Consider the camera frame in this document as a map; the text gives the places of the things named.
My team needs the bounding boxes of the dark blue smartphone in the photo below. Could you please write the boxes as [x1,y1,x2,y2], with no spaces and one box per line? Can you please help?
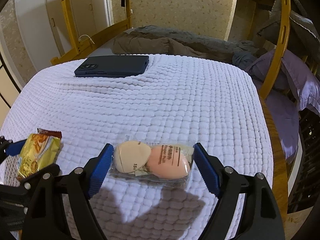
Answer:
[74,55,149,78]

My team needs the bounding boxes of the white quilted mat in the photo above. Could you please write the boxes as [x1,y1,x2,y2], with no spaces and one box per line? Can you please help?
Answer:
[1,55,273,239]

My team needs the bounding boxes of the yellow biscuit packet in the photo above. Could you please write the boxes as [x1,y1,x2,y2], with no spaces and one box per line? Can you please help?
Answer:
[17,128,62,181]

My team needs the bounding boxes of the wooden bunk bed frame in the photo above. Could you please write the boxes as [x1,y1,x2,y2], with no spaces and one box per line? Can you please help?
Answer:
[50,0,291,100]

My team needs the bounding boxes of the wooden table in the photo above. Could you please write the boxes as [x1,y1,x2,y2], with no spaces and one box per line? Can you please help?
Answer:
[257,94,290,221]

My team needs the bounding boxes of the shoji sliding screen door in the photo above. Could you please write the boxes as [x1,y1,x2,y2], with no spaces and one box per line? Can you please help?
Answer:
[0,55,21,126]

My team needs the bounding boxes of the makeup puff sponges packet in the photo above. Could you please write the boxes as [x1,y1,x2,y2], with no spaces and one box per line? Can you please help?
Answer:
[110,140,195,187]

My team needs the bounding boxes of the purple pillow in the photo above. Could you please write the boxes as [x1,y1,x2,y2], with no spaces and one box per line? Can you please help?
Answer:
[245,48,320,160]

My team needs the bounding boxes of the grey brown duvet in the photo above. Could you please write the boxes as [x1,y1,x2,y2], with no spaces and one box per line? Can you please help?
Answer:
[111,25,258,64]

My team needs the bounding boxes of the white closet doors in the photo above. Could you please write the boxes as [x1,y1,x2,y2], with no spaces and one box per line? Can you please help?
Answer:
[14,0,113,69]

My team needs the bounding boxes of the white charging cable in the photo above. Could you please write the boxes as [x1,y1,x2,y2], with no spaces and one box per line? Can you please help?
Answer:
[77,34,96,45]

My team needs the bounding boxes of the grey striped upper bedding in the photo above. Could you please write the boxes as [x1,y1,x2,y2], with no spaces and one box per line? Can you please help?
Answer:
[257,0,319,62]

